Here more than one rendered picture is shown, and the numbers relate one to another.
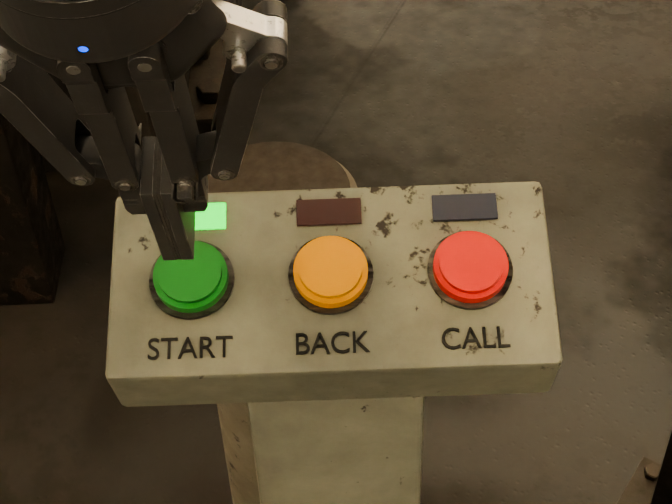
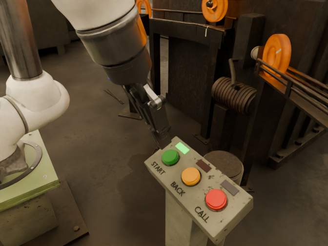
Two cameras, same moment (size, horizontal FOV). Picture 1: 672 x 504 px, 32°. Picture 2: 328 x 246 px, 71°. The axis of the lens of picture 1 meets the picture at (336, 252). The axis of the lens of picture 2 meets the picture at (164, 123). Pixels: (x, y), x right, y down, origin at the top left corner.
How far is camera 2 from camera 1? 0.31 m
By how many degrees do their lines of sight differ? 42
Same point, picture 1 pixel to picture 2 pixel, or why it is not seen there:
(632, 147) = not seen: outside the picture
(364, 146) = (308, 191)
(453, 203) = (227, 184)
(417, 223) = (216, 182)
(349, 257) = (194, 175)
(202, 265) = (172, 155)
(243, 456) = not seen: hidden behind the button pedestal
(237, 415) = not seen: hidden behind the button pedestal
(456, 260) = (213, 194)
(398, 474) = (186, 233)
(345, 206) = (207, 167)
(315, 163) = (237, 165)
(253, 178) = (222, 158)
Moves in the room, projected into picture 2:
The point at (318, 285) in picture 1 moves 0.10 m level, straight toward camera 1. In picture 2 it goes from (184, 175) to (146, 199)
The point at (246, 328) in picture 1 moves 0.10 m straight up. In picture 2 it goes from (168, 173) to (169, 138)
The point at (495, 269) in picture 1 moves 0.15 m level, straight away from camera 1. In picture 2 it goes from (218, 204) to (276, 178)
